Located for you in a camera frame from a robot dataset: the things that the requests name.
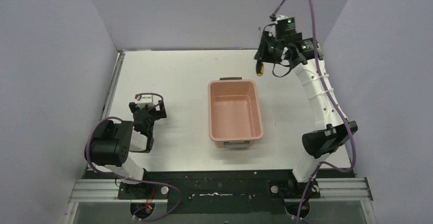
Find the pink plastic bin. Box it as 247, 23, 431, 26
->
207, 77, 264, 148

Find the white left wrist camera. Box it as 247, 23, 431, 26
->
135, 94, 155, 109

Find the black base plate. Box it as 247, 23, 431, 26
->
72, 170, 364, 219

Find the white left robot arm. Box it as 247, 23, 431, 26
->
84, 77, 264, 198

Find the black and yellow screwdriver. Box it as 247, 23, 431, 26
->
256, 60, 264, 77

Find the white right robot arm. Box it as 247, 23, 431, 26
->
260, 15, 357, 183

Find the aluminium front rail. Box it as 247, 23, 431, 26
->
62, 178, 377, 223

